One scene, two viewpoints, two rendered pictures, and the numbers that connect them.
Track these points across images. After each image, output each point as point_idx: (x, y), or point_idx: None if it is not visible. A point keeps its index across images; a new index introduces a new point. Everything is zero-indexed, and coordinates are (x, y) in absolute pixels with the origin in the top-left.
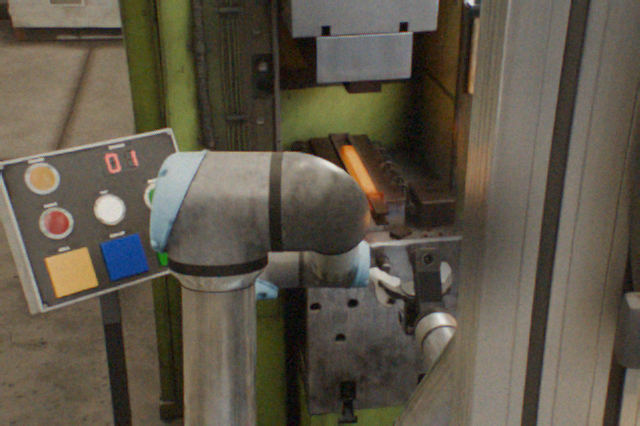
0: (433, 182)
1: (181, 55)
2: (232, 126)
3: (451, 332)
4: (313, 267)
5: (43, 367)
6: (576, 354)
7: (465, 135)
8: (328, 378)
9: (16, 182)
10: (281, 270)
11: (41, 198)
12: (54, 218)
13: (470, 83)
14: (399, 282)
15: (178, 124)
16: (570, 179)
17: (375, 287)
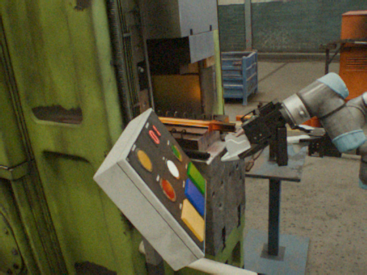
0: (206, 114)
1: (108, 70)
2: (135, 111)
3: (366, 134)
4: None
5: None
6: None
7: (205, 89)
8: (218, 231)
9: (139, 168)
10: (362, 122)
11: (153, 175)
12: (166, 186)
13: (206, 61)
14: (307, 135)
15: (112, 119)
16: None
17: (293, 146)
